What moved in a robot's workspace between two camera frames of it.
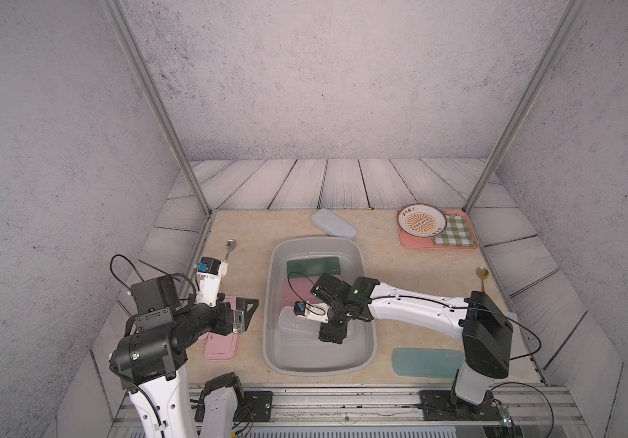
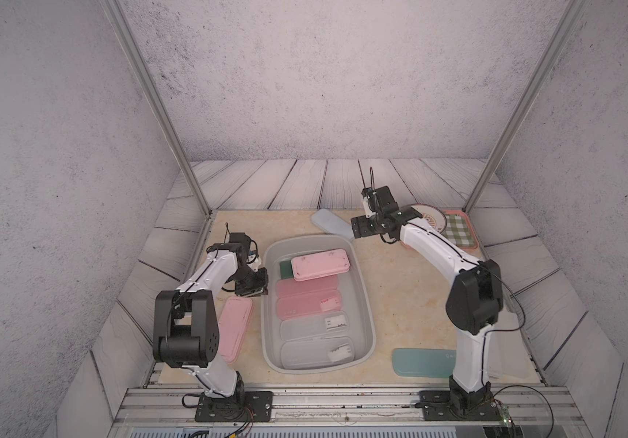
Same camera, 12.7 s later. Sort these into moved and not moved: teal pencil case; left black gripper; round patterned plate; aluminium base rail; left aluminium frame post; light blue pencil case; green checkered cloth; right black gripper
Moved: right black gripper; left black gripper
Not moved: teal pencil case; round patterned plate; green checkered cloth; light blue pencil case; left aluminium frame post; aluminium base rail
